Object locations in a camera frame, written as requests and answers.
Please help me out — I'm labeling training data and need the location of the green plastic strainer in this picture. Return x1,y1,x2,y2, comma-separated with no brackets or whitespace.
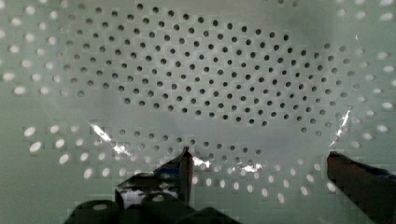
1,0,395,224

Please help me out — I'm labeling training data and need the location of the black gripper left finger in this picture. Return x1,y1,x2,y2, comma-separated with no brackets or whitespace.
115,147,193,209

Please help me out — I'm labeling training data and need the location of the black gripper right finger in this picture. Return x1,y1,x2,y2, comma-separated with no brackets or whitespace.
327,151,396,224

